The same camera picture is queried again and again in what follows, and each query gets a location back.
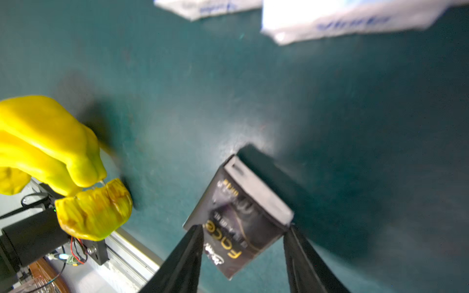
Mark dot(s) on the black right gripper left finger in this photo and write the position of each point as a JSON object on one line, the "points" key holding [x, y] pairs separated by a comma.
{"points": [[181, 271]]}

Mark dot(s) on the white blue tissue pack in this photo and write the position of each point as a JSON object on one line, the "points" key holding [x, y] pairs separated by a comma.
{"points": [[196, 9]]}

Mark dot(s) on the light blue tissue pack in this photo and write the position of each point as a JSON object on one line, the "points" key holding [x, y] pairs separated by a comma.
{"points": [[288, 22]]}

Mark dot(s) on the yellow banana bunch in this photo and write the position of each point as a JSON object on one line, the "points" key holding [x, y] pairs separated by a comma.
{"points": [[41, 140]]}

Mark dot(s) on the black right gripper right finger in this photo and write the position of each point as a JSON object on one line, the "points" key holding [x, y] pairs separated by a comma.
{"points": [[307, 272]]}

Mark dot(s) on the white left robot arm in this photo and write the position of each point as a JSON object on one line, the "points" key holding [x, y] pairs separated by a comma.
{"points": [[27, 241]]}

